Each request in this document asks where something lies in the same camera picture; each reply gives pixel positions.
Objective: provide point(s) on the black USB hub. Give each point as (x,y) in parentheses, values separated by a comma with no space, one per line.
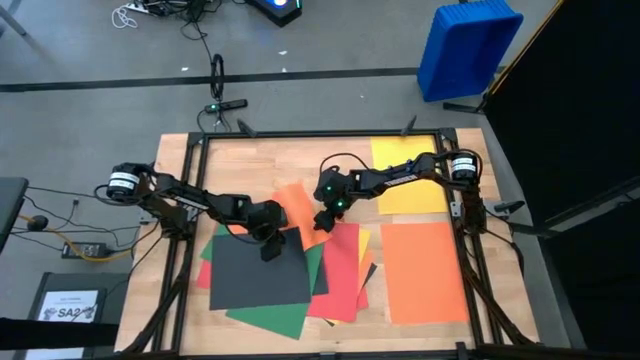
(230,105)

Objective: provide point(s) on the black furniture corner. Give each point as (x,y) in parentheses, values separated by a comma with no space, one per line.
(10,210)

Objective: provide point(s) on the white SA2 label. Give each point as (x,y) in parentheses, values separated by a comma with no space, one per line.
(67,302)

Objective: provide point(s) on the blue plastic bin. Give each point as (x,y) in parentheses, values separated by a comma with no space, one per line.
(465,55)

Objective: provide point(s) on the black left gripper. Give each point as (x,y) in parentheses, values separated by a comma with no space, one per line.
(267,220)

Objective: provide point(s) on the white power strip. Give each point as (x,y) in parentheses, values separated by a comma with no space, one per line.
(136,7)

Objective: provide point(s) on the green paper sheet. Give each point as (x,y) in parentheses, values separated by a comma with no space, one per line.
(275,322)
(207,250)

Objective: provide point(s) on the black round plug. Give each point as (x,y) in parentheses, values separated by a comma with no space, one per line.
(37,223)

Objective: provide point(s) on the grey metal mounting plate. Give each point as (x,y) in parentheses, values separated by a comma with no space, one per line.
(146,218)
(454,209)

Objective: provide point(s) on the grey metal leg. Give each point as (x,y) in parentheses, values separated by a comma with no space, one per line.
(15,24)

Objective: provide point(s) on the black partition panel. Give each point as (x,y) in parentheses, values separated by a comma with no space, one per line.
(575,100)

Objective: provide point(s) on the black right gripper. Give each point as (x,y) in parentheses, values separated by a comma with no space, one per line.
(336,210)

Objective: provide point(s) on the black clamp lever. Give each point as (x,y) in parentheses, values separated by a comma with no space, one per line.
(510,205)

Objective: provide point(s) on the black aluminium table frame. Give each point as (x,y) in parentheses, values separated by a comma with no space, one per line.
(320,134)

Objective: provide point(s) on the black case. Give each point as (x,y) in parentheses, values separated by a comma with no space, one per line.
(45,280)

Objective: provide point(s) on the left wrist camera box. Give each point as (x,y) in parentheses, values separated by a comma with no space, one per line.
(272,250)

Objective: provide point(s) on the black computer with lights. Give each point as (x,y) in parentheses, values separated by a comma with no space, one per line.
(280,15)

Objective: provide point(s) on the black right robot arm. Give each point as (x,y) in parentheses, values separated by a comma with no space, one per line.
(400,179)

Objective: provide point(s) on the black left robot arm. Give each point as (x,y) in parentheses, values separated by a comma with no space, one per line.
(200,202)

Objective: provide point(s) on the black paper sheet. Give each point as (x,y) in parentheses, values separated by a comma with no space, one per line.
(321,280)
(250,280)

